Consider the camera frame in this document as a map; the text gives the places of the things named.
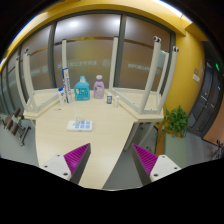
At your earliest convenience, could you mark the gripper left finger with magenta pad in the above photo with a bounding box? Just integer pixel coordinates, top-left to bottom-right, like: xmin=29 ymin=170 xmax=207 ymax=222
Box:
xmin=41 ymin=144 xmax=91 ymax=184

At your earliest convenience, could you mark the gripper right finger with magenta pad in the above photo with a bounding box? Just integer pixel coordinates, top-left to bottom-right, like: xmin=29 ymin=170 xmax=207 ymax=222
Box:
xmin=132 ymin=144 xmax=180 ymax=186

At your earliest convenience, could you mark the white charger plug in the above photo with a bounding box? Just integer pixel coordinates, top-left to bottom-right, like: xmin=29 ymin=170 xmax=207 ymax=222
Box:
xmin=75 ymin=117 xmax=83 ymax=125

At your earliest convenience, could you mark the white power strip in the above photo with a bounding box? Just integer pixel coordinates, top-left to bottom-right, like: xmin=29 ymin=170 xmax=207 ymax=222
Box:
xmin=67 ymin=121 xmax=92 ymax=132

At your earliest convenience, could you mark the green potted plant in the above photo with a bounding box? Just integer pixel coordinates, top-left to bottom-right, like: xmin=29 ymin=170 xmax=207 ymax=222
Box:
xmin=156 ymin=106 xmax=189 ymax=155

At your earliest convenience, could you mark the upturned white table right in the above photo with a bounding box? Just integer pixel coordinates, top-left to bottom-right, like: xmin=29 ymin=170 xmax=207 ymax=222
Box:
xmin=108 ymin=35 xmax=180 ymax=116

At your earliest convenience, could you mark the upturned white table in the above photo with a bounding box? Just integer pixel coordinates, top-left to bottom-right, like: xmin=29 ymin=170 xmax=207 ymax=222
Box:
xmin=15 ymin=48 xmax=61 ymax=119
xmin=108 ymin=35 xmax=180 ymax=116

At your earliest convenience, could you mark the small white tube bottle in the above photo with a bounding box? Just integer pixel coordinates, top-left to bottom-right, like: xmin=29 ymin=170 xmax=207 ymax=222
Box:
xmin=114 ymin=96 xmax=120 ymax=107

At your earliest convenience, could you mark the brown chairs row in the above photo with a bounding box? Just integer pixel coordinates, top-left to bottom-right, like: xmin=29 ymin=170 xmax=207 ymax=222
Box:
xmin=2 ymin=108 xmax=31 ymax=146

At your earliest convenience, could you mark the blue detergent bottle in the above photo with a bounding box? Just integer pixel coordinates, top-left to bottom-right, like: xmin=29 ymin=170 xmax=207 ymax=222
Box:
xmin=74 ymin=76 xmax=90 ymax=101

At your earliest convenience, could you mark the upturned white table left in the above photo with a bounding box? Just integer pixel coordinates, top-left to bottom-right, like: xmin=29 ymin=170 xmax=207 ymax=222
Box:
xmin=15 ymin=48 xmax=61 ymax=119

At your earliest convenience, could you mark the small blue jar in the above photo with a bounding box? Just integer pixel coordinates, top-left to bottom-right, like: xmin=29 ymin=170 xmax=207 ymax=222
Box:
xmin=107 ymin=96 xmax=112 ymax=104

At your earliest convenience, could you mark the dark door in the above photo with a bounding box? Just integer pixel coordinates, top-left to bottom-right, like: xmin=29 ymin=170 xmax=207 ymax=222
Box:
xmin=189 ymin=61 xmax=221 ymax=137

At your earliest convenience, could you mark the purple detergent bottle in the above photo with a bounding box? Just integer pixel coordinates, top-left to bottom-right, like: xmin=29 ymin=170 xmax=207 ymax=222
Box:
xmin=93 ymin=75 xmax=104 ymax=99

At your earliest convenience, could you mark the tall white blue box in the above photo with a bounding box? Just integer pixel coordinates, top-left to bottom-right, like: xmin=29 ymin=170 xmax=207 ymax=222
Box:
xmin=62 ymin=68 xmax=73 ymax=103

